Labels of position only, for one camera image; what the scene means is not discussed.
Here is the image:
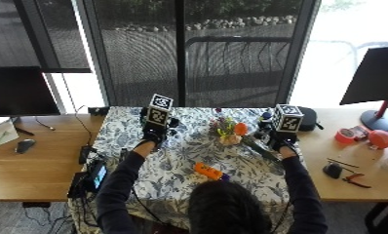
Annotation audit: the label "black pen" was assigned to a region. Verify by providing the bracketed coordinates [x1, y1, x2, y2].
[12, 126, 35, 137]

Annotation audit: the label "person's left hand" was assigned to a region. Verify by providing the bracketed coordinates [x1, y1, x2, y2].
[137, 106, 181, 146]

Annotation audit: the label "the person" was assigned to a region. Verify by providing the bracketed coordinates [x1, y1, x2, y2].
[93, 139, 329, 234]

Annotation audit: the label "white marker cube on glove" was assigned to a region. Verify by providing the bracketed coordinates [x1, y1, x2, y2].
[144, 93, 174, 128]
[270, 103, 305, 134]

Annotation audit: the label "white marker cube on right glove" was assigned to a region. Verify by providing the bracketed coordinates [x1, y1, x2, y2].
[270, 103, 305, 134]

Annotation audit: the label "dark window blind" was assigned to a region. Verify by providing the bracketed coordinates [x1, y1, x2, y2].
[0, 0, 91, 74]

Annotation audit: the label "person's right hand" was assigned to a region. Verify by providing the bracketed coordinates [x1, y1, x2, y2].
[254, 111, 301, 152]

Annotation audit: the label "small vase of mixed flowers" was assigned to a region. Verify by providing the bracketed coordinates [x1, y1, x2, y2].
[208, 107, 245, 146]

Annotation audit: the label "white marker cube on left glove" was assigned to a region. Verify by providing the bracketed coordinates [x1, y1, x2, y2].
[144, 93, 174, 128]

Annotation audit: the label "orange handled tool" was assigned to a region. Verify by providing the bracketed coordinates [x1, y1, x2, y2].
[193, 162, 232, 182]

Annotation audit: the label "small black block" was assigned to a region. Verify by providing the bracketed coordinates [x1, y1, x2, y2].
[321, 162, 343, 180]

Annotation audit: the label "blue white floral tablecloth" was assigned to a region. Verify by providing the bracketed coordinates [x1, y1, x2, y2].
[67, 105, 306, 233]

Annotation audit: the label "red ball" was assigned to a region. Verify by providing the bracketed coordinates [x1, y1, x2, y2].
[366, 129, 388, 150]

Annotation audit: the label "black computer mouse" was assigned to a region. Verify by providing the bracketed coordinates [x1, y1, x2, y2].
[14, 138, 36, 155]

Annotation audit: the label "flat black box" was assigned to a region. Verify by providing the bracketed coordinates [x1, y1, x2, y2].
[65, 171, 89, 199]

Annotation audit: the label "phone with lit screen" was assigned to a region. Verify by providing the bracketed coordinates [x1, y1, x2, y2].
[85, 159, 109, 193]

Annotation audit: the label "white paper sheet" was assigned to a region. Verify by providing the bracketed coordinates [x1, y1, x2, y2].
[0, 120, 20, 151]

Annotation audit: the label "black monitor with red stand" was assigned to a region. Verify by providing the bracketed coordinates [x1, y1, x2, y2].
[338, 45, 388, 138]

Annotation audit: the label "black zip pouch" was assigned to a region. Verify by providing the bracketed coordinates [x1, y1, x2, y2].
[295, 106, 325, 133]

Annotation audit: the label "black power adapter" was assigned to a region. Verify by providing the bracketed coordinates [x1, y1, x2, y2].
[77, 144, 93, 166]

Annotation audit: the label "red handled pliers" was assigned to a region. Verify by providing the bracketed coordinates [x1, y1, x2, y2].
[341, 173, 371, 189]

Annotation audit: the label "black cable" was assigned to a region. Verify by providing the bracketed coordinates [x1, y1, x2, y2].
[60, 72, 93, 147]

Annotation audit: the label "small black device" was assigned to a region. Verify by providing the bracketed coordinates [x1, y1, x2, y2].
[85, 106, 111, 117]

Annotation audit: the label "red tape roll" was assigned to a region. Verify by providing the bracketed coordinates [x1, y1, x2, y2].
[333, 128, 357, 145]

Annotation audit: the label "thin wooden stick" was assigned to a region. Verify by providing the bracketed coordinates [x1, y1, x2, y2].
[325, 157, 359, 169]

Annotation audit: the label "orange flower with green stem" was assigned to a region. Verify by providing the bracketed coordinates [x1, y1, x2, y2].
[233, 122, 281, 162]

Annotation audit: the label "small red black box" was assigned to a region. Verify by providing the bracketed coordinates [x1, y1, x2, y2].
[349, 125, 371, 141]

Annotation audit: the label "black chair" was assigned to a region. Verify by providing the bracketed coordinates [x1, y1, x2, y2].
[362, 202, 388, 234]

